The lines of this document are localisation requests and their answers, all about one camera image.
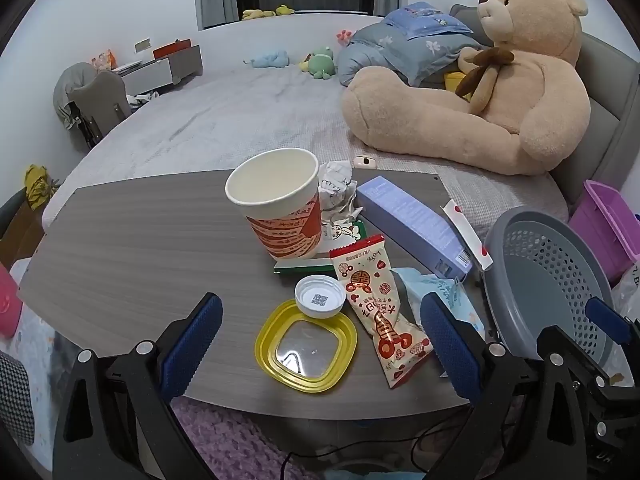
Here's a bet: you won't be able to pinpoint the white red-dotted paper strip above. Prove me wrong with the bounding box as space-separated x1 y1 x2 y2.
440 199 493 271

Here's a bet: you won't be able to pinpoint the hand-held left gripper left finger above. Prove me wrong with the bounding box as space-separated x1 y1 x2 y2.
52 292 224 480

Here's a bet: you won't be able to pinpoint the white bottle cap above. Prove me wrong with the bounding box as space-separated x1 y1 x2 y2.
294 275 347 320

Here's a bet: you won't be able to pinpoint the yellow container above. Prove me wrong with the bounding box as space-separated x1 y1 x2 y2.
444 71 473 98

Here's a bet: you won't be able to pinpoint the blue plush toy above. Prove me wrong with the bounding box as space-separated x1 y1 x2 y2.
243 49 291 69

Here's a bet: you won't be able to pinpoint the green and white snack packet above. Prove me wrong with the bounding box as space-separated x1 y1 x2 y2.
273 220 368 276

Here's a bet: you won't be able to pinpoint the red and white paper cup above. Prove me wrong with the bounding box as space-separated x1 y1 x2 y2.
224 147 323 262

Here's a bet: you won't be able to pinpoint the black and white checked cloth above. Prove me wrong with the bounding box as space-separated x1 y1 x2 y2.
0 350 36 446

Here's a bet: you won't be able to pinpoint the grey chair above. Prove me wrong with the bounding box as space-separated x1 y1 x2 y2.
52 62 132 148

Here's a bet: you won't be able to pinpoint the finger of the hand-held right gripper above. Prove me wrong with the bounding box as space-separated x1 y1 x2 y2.
537 297 640 386

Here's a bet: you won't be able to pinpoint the blue printed pillow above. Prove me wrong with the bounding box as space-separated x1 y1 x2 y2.
382 2 476 41

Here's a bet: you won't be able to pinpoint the white and grey bedside cabinet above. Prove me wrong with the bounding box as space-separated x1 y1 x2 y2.
116 44 204 97

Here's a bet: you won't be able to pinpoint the large beige teddy bear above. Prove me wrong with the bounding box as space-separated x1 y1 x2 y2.
341 0 592 177

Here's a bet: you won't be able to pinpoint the bed with grey sheet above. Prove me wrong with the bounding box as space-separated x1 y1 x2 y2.
42 10 571 241

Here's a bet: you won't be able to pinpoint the green frog plush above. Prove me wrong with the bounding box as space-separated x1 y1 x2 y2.
299 46 337 81

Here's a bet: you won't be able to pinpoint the black cable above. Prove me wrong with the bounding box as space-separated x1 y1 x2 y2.
280 417 516 480

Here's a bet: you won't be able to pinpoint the red and cream snack packet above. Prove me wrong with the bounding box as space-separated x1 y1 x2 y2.
328 235 433 388

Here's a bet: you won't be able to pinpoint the light blue tissue packet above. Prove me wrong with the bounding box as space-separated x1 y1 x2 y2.
392 267 486 341

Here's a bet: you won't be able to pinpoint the pink bag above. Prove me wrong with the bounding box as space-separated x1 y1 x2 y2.
0 262 23 338

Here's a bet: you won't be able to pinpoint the yellow plastic lid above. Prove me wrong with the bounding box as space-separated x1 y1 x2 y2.
254 299 359 394

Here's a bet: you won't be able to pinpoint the yellow cloth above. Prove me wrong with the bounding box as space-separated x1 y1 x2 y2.
25 164 62 211

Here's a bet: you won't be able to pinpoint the lavender cardboard box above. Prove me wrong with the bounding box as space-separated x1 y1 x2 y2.
356 176 473 281

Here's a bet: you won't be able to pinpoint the red box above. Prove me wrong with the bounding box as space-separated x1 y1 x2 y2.
152 39 192 60

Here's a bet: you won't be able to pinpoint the blue-grey pillows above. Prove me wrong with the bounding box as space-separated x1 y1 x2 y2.
336 22 493 92

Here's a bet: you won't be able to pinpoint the crumpled white paper wrapper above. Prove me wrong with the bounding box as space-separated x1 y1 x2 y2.
316 160 363 226

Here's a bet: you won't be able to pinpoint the clear plastic bag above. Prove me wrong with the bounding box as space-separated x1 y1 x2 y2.
610 260 640 321

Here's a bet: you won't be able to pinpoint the grey perforated basket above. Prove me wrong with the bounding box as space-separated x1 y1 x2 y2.
482 206 618 381

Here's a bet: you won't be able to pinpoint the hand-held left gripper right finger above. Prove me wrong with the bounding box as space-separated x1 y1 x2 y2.
420 292 591 480

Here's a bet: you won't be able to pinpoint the purple rug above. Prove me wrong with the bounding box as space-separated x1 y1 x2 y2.
172 400 321 480

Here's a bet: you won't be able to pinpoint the purple plastic bin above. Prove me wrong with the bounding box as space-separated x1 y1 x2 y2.
567 180 640 283

